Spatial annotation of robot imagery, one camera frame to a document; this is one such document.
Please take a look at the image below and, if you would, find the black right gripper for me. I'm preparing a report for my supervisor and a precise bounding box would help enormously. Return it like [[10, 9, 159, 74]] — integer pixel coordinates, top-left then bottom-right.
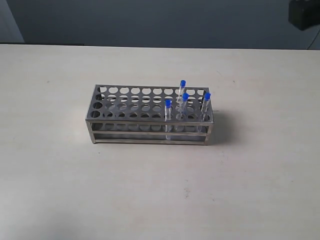
[[288, 0, 320, 31]]

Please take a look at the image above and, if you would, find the stainless steel test tube rack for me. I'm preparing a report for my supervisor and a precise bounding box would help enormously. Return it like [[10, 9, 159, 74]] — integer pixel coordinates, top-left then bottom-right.
[[85, 84, 215, 145]]

